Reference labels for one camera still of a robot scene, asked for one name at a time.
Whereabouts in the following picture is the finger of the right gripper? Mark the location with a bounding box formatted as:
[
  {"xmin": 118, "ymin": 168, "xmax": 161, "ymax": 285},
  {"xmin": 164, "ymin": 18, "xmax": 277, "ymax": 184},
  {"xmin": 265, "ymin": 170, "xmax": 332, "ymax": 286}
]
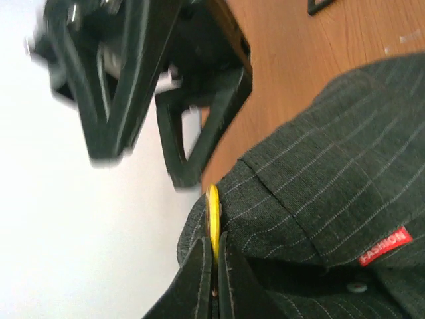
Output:
[{"xmin": 46, "ymin": 1, "xmax": 181, "ymax": 161}]

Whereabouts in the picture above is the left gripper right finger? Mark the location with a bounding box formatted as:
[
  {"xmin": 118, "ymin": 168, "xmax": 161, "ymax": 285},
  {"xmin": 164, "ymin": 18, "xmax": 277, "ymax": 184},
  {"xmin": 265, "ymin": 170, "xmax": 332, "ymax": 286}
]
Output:
[{"xmin": 218, "ymin": 232, "xmax": 286, "ymax": 319}]

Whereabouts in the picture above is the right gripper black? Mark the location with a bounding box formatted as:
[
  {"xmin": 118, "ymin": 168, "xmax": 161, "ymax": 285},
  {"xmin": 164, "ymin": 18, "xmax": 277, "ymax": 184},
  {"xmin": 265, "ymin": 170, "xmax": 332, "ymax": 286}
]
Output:
[{"xmin": 81, "ymin": 1, "xmax": 252, "ymax": 188}]

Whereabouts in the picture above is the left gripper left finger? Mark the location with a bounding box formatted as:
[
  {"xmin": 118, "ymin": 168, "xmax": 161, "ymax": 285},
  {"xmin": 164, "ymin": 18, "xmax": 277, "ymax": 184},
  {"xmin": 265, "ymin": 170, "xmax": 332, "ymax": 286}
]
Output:
[{"xmin": 143, "ymin": 237, "xmax": 213, "ymax": 319}]

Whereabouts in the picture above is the yellow round brooch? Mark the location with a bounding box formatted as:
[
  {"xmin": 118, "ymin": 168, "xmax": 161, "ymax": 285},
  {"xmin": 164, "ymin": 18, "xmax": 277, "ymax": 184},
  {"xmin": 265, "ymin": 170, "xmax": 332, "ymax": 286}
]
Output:
[{"xmin": 205, "ymin": 185, "xmax": 221, "ymax": 263}]

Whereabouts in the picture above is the dark pinstriped shirt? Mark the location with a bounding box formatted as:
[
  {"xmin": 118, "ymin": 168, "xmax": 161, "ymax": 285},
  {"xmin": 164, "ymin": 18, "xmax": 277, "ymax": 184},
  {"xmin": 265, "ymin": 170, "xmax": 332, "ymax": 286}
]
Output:
[{"xmin": 177, "ymin": 54, "xmax": 425, "ymax": 319}]

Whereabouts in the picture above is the black square frame tray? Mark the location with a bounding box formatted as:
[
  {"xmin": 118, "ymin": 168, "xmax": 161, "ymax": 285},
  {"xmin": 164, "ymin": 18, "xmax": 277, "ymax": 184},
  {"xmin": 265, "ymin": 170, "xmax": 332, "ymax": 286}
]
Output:
[{"xmin": 307, "ymin": 0, "xmax": 335, "ymax": 17}]

